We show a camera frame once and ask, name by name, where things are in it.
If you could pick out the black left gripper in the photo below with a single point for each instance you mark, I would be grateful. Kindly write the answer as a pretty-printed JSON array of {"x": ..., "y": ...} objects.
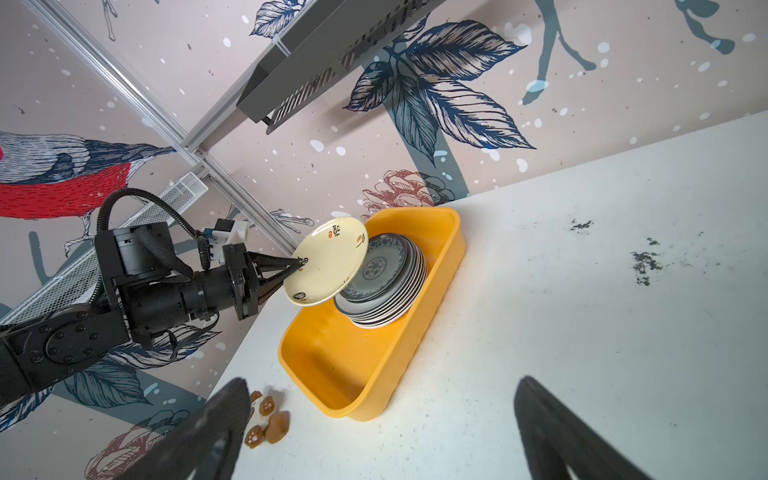
[{"x": 243, "y": 279}]

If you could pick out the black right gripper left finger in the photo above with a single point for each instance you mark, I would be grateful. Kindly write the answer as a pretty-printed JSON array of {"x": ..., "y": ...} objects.
[{"x": 206, "y": 446}]

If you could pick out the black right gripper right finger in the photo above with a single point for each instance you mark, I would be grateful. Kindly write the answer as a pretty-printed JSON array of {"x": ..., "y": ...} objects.
[{"x": 558, "y": 444}]

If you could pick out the cream small plate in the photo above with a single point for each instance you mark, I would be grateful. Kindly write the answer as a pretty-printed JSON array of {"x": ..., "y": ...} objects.
[{"x": 330, "y": 257}]

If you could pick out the blue floral green plate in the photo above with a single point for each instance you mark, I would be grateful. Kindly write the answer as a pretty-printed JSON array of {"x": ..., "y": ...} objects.
[{"x": 385, "y": 258}]

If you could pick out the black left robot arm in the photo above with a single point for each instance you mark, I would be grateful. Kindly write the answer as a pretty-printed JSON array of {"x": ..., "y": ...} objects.
[{"x": 144, "y": 291}]

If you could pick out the yellow plastic bin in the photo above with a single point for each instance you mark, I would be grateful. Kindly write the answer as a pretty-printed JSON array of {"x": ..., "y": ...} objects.
[{"x": 347, "y": 371}]

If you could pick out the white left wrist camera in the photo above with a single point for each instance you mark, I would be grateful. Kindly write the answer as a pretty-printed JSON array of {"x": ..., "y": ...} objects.
[{"x": 225, "y": 232}]

